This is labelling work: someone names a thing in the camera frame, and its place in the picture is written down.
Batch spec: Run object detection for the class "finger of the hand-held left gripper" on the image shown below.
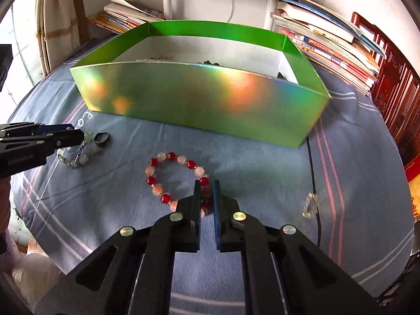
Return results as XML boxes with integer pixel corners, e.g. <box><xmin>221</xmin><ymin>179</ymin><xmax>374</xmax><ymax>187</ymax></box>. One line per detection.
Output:
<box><xmin>0</xmin><ymin>122</ymin><xmax>75</xmax><ymax>138</ymax></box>
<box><xmin>0</xmin><ymin>129</ymin><xmax>85</xmax><ymax>158</ymax></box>

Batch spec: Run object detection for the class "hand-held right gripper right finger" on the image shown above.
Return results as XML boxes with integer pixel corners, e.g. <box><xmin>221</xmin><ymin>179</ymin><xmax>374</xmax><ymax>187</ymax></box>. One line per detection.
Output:
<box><xmin>213</xmin><ymin>180</ymin><xmax>386</xmax><ymax>315</ymax></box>

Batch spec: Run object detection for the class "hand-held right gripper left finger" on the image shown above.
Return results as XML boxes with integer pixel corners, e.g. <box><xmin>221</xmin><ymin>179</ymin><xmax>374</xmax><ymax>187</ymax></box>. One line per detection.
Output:
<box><xmin>34</xmin><ymin>180</ymin><xmax>202</xmax><ymax>315</ymax></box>

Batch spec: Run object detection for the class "red and white bead bracelet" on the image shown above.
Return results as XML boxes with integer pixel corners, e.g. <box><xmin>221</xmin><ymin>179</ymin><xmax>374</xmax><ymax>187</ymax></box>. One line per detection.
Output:
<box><xmin>145</xmin><ymin>152</ymin><xmax>214</xmax><ymax>219</ymax></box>

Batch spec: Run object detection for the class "shiny green cardboard box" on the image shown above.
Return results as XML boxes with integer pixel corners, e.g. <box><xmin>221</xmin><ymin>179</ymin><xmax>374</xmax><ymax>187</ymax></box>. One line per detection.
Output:
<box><xmin>70</xmin><ymin>20</ymin><xmax>332</xmax><ymax>148</ymax></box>

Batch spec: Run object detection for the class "person's left forearm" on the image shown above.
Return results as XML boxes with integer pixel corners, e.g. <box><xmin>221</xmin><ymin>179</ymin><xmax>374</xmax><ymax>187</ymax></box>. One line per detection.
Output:
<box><xmin>0</xmin><ymin>177</ymin><xmax>12</xmax><ymax>237</ymax></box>

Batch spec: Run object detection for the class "window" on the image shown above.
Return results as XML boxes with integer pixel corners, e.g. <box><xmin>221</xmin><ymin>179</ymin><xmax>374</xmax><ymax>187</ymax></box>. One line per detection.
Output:
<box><xmin>0</xmin><ymin>0</ymin><xmax>45</xmax><ymax>112</ymax></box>

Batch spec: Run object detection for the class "beige curtain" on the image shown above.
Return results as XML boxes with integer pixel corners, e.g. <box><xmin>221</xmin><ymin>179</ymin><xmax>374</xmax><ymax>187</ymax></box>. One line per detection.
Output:
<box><xmin>34</xmin><ymin>0</ymin><xmax>91</xmax><ymax>76</ymax></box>

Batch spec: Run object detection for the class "leaning row of books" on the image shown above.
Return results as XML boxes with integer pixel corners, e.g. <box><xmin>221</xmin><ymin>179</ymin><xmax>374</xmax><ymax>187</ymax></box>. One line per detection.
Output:
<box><xmin>87</xmin><ymin>0</ymin><xmax>165</xmax><ymax>35</ymax></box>

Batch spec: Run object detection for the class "yellow and red gift bag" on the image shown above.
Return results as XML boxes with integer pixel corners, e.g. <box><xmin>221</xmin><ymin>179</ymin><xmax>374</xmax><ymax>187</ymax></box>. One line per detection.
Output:
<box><xmin>404</xmin><ymin>162</ymin><xmax>420</xmax><ymax>224</ymax></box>

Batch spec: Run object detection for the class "stack of books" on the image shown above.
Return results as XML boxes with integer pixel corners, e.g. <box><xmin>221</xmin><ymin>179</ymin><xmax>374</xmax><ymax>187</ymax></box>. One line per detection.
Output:
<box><xmin>271</xmin><ymin>0</ymin><xmax>388</xmax><ymax>96</ymax></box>

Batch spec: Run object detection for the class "red wooden bench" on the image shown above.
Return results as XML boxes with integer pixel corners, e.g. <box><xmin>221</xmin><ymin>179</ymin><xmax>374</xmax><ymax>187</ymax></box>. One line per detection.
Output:
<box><xmin>351</xmin><ymin>11</ymin><xmax>420</xmax><ymax>171</ymax></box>

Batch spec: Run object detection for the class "black cable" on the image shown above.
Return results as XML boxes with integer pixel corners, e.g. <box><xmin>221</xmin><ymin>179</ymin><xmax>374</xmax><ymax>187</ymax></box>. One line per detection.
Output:
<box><xmin>307</xmin><ymin>138</ymin><xmax>324</xmax><ymax>246</ymax></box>

